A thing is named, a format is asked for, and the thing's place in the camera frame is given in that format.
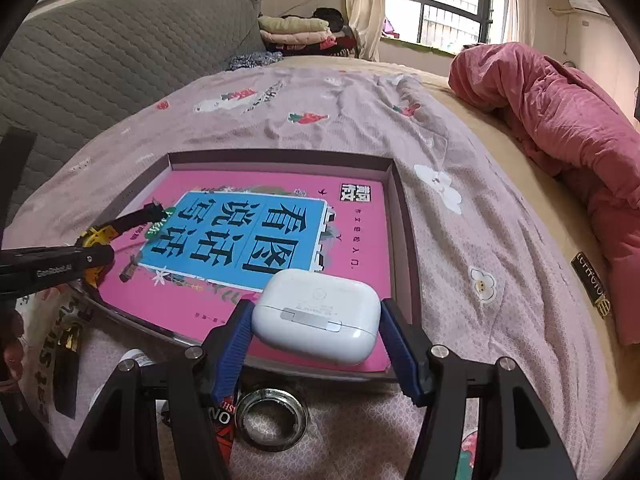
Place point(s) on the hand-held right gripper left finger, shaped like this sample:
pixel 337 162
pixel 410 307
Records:
pixel 232 345

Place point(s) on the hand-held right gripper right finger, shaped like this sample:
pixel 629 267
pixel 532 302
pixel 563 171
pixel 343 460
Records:
pixel 400 355

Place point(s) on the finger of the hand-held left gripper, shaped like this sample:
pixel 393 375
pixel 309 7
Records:
pixel 50 266

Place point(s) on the red lighter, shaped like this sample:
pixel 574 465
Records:
pixel 222 417

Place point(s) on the small metal jar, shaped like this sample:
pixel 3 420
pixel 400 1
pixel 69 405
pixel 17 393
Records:
pixel 250 425

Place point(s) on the white earbuds case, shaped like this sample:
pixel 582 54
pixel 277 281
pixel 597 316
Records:
pixel 315 315

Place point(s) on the black case with gold stud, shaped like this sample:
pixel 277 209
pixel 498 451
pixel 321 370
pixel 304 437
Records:
pixel 65 375

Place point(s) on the shallow grey cardboard box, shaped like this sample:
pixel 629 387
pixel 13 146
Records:
pixel 406 240

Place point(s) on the person's left hand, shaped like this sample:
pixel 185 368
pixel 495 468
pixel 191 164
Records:
pixel 11 355

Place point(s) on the white printed plastic bag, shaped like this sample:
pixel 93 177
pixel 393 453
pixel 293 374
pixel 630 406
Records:
pixel 40 385

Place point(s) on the pink and blue book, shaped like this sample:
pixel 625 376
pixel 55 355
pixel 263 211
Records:
pixel 350 240

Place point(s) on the black mattress label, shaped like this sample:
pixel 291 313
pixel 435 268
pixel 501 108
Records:
pixel 592 285

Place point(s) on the grey quilted headboard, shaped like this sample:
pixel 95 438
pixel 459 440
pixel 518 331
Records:
pixel 100 60

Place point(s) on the lilac printed blanket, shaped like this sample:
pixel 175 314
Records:
pixel 350 125

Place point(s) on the dark patterned cloth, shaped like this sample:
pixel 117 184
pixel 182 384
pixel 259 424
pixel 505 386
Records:
pixel 255 61

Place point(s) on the pink quilt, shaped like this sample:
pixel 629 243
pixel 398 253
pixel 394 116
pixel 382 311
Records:
pixel 565 120

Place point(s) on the pink folded blanket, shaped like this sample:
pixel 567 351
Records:
pixel 295 37

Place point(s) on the dark clothes pile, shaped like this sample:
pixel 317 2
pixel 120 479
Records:
pixel 335 35

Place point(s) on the cream folded blanket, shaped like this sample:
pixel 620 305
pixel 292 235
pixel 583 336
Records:
pixel 292 24

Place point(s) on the cream curtain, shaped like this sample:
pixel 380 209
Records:
pixel 520 0
pixel 367 10

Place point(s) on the dark framed window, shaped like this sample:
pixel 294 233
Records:
pixel 445 0

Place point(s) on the white air conditioner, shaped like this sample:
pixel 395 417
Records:
pixel 587 2

